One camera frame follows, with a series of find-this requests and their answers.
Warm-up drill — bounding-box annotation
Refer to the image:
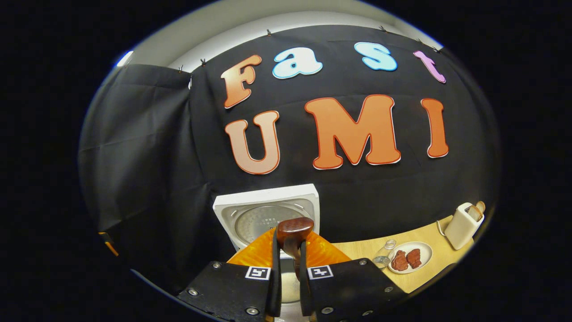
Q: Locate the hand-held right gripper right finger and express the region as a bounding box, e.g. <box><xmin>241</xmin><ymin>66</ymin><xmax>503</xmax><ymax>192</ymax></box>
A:
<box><xmin>299</xmin><ymin>231</ymin><xmax>409</xmax><ymax>322</ymax></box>

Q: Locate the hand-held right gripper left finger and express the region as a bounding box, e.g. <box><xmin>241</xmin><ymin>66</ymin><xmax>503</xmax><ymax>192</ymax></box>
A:
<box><xmin>176</xmin><ymin>227</ymin><xmax>283</xmax><ymax>322</ymax></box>

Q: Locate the brown wooden spoon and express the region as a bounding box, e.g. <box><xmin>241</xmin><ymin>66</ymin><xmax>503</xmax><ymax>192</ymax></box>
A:
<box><xmin>276</xmin><ymin>217</ymin><xmax>315</xmax><ymax>280</ymax></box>

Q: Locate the white rice cooker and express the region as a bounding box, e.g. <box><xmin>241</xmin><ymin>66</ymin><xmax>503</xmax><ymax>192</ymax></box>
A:
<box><xmin>213</xmin><ymin>183</ymin><xmax>321</xmax><ymax>322</ymax></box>

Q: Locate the clear glass bottle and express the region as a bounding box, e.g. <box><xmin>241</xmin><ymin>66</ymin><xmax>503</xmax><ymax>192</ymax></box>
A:
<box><xmin>373</xmin><ymin>239</ymin><xmax>397</xmax><ymax>269</ymax></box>

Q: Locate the black backdrop cloth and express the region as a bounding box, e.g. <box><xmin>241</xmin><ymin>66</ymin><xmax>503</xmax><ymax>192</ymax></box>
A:
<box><xmin>78</xmin><ymin>25</ymin><xmax>500</xmax><ymax>296</ymax></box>

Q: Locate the white plate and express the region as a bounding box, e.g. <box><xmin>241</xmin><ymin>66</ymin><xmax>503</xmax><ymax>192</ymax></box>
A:
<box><xmin>388</xmin><ymin>241</ymin><xmax>433</xmax><ymax>274</ymax></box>

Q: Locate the white toaster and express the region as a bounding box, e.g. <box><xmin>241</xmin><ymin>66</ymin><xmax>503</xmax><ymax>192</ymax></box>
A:
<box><xmin>444</xmin><ymin>202</ymin><xmax>485</xmax><ymax>250</ymax></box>

